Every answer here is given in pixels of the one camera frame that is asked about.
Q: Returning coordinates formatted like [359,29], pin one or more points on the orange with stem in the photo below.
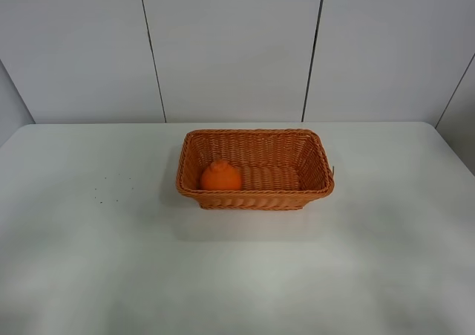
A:
[220,175]

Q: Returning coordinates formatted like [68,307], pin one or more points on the orange wicker basket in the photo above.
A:
[281,169]

